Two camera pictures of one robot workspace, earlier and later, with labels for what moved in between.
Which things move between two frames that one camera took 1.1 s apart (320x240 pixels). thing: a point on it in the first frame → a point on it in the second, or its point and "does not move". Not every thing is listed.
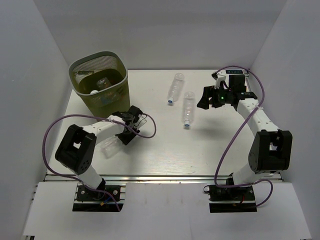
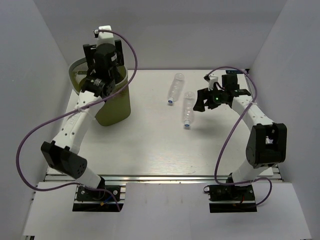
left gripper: (126, 139) → (89, 50)
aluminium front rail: (142, 179) does not move
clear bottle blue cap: (188, 105) does not move
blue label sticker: (234, 71) does not move
